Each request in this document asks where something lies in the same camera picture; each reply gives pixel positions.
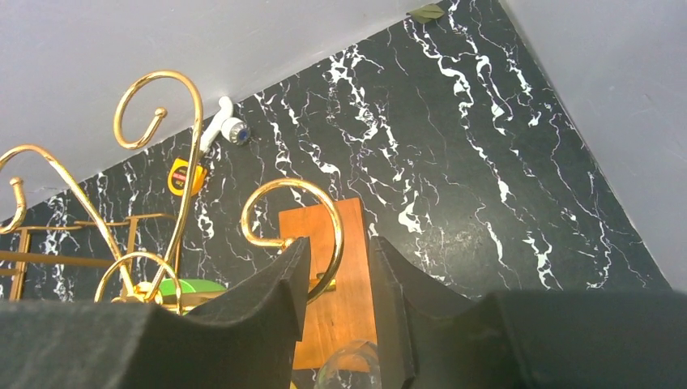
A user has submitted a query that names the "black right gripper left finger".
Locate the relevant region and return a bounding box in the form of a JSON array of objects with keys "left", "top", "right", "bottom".
[{"left": 1, "top": 238, "right": 311, "bottom": 388}]

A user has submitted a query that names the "green plastic wine glass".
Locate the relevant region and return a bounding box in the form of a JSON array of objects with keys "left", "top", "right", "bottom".
[{"left": 155, "top": 279, "right": 227, "bottom": 314}]

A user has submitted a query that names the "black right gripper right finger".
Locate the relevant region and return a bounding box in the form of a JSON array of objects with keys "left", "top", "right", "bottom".
[{"left": 369, "top": 237, "right": 686, "bottom": 388}]

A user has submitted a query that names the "clear wine glass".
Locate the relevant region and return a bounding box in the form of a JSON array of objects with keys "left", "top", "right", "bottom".
[{"left": 314, "top": 340, "right": 382, "bottom": 389}]

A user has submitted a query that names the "white pipe fitting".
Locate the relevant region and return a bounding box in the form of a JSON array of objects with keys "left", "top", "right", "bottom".
[{"left": 199, "top": 96, "right": 251, "bottom": 155}]

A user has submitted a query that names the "yellow tape measure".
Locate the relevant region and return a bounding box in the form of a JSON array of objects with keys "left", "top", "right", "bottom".
[{"left": 167, "top": 158, "right": 208, "bottom": 197}]

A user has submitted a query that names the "green leaf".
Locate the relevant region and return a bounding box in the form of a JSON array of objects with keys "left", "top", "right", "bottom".
[{"left": 407, "top": 3, "right": 446, "bottom": 24}]

